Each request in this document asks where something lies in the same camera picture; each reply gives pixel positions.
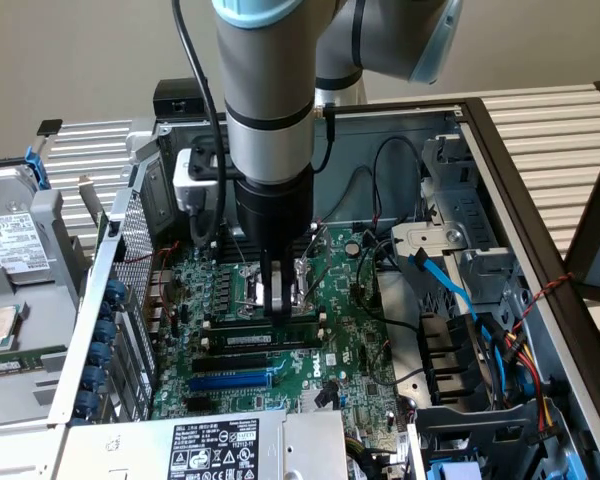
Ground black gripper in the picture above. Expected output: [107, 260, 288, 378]
[232, 169, 315, 329]

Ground green RAM stick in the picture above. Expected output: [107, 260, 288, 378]
[0, 351, 67, 375]
[210, 325, 324, 349]

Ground RAM slot with white latches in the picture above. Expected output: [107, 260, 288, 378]
[199, 329, 329, 359]
[199, 312, 329, 335]

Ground silver socket cover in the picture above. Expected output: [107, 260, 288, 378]
[293, 223, 332, 284]

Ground CPU socket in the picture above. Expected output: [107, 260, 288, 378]
[233, 259, 324, 319]

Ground grey metal PC case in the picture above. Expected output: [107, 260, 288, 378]
[47, 97, 600, 480]

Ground green motherboard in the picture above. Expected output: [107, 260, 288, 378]
[152, 222, 406, 451]

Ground black box with port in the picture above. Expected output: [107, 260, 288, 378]
[152, 78, 227, 125]

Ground silver metal disk bay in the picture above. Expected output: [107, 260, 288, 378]
[390, 133, 531, 321]

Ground long black expansion slot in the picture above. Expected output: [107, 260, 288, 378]
[190, 352, 274, 374]

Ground blue expansion slot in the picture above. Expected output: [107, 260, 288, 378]
[188, 372, 274, 393]

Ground silver finned heat sink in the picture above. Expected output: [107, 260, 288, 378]
[299, 390, 329, 414]

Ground short black expansion slot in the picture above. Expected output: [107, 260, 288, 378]
[184, 396, 220, 414]

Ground silver power supply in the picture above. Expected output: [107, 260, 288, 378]
[54, 408, 349, 480]

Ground grey plastic parts rack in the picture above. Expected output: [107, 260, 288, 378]
[0, 188, 89, 429]

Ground blue plastic disk caddy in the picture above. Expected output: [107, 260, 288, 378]
[23, 144, 50, 192]

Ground silver hard disk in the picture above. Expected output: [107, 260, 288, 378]
[0, 160, 52, 287]

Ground grey plastic drive cage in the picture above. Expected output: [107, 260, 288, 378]
[413, 398, 567, 480]

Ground dark framed panel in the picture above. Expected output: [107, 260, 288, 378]
[563, 142, 600, 297]

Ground blue plastic drive tray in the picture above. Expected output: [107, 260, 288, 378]
[427, 459, 486, 480]

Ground black camera cable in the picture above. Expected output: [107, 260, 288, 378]
[171, 0, 229, 249]

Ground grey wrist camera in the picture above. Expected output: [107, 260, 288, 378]
[172, 148, 220, 214]

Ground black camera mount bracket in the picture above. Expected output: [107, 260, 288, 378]
[188, 145, 246, 182]

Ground black cable with gold plug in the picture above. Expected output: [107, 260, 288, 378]
[307, 102, 339, 174]

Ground red and black twisted wire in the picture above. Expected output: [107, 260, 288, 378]
[509, 272, 576, 334]
[123, 241, 182, 321]

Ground blue flat data wire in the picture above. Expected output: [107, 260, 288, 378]
[408, 248, 506, 366]

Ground red yellow black power wires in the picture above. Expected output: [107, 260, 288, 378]
[479, 319, 564, 444]

